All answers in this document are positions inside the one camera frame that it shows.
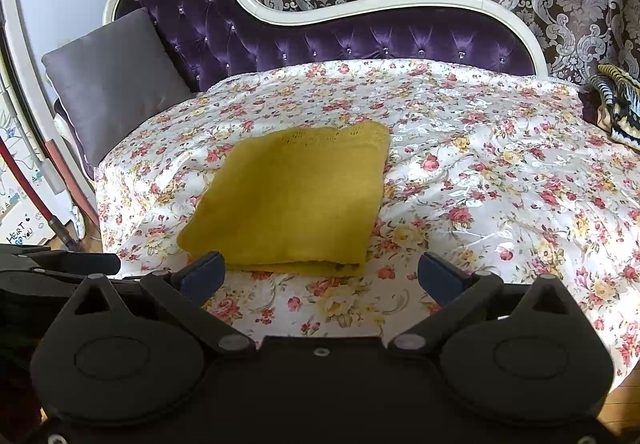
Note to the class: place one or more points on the striped knit clothes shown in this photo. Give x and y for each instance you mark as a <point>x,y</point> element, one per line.
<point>615,104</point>

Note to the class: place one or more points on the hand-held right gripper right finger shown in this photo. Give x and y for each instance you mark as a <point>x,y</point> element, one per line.
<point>440,274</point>

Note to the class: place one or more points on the purple tufted headboard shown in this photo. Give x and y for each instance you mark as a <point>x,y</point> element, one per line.
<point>325,44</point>

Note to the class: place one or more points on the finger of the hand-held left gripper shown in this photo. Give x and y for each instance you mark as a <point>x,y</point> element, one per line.
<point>85,262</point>

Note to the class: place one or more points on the mustard yellow knit garment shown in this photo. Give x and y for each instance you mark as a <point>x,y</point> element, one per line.
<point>295,194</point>

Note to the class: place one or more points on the floral quilted blanket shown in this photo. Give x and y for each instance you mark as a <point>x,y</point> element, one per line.
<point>500,204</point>

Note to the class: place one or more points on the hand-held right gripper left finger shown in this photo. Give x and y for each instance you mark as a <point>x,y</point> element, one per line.
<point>202,271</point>

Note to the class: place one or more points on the red pole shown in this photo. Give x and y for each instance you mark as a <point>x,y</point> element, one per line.
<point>35,196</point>

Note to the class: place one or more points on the white printed board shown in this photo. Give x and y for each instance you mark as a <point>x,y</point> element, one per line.
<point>20,219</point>

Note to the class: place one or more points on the grey pillow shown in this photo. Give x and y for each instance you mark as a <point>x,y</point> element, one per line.
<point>115,79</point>

